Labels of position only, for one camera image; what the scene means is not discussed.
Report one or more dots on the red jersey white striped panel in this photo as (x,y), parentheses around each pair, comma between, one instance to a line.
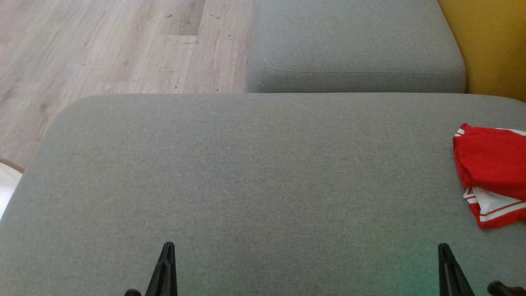
(497,207)

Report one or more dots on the large grey sofa seat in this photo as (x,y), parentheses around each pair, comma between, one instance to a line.
(254,185)

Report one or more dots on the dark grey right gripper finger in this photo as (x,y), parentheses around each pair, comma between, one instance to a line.
(452,275)

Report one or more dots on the small grey sofa cushion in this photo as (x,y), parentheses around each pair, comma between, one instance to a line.
(353,41)

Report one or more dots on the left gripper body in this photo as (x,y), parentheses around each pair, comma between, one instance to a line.
(133,292)

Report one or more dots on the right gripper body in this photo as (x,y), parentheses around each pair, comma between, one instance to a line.
(503,290)

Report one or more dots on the red shorts white band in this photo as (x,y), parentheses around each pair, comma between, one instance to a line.
(493,160)

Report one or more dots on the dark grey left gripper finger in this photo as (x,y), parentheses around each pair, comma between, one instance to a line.
(164,275)

